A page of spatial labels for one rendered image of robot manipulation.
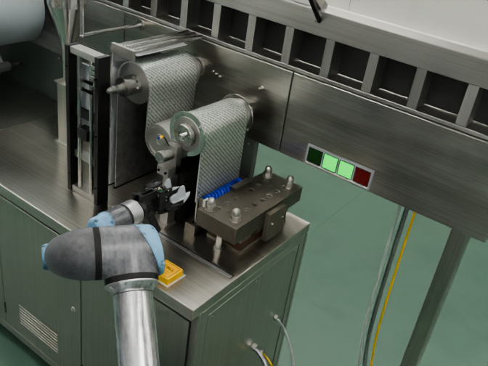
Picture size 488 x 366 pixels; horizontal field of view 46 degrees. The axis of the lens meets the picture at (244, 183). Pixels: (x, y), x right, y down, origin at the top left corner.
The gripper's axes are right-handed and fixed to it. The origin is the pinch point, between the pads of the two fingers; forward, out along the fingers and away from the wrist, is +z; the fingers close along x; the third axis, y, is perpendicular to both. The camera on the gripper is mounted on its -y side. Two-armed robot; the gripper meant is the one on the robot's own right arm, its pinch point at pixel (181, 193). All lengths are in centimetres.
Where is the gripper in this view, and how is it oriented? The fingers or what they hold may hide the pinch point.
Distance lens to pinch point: 183.8
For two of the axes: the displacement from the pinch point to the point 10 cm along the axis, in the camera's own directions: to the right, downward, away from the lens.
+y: 1.2, -8.7, -4.8
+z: 5.9, -3.3, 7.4
